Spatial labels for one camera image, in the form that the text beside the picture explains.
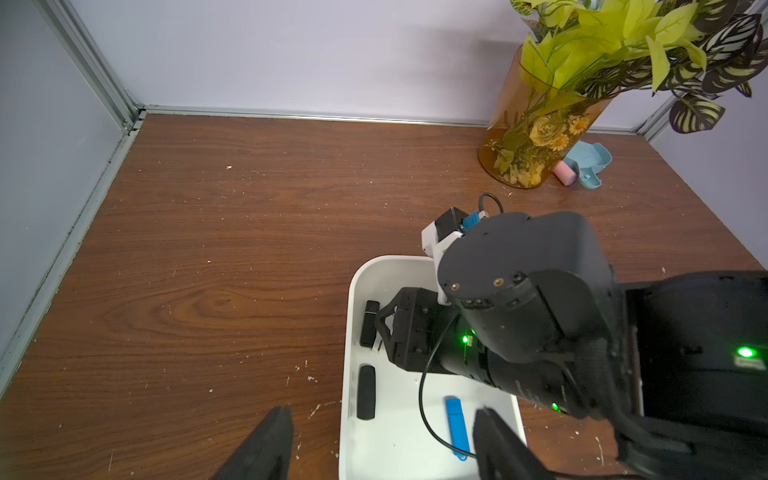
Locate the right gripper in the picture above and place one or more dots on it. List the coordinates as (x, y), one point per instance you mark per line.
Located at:
(421, 335)

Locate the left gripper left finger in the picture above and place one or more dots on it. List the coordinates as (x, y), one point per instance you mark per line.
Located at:
(265, 453)

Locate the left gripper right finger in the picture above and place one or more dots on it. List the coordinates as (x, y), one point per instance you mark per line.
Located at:
(499, 452)

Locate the blue usb flash drive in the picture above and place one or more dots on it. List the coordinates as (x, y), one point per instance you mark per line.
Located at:
(457, 427)

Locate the small black usb flash drive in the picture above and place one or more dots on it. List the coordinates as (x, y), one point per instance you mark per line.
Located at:
(368, 333)

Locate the white storage box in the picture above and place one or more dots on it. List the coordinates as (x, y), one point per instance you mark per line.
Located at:
(395, 444)

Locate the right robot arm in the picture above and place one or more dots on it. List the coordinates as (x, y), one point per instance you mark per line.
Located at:
(531, 306)

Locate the pink object beside pot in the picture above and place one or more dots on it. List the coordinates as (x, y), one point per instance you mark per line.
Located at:
(564, 173)

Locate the amber vase with yellow-green plant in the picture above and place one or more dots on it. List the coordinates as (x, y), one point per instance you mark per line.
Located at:
(579, 56)

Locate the teal pot with patterned plant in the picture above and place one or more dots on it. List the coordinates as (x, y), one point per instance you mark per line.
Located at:
(714, 60)

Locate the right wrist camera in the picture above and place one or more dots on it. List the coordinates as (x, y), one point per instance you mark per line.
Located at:
(451, 225)

